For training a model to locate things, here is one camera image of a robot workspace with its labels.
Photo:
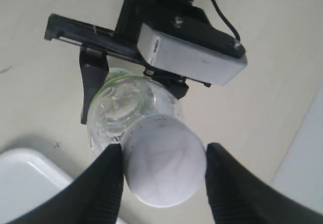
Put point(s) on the white bottle cap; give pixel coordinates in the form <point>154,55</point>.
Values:
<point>164,162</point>

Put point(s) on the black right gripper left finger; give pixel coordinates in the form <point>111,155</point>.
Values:
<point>94,197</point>

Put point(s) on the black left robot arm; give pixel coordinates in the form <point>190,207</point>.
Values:
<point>96,43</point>

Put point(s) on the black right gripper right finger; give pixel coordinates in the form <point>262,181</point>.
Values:
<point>235,195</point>

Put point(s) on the white plastic tray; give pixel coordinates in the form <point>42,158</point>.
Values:
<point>28,179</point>

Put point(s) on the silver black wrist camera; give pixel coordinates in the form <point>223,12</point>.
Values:
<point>190,48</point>

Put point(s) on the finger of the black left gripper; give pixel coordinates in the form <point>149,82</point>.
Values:
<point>175,84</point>

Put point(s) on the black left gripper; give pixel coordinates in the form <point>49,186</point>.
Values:
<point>149,39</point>

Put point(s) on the clear plastic drink bottle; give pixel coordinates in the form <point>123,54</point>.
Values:
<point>123,99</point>

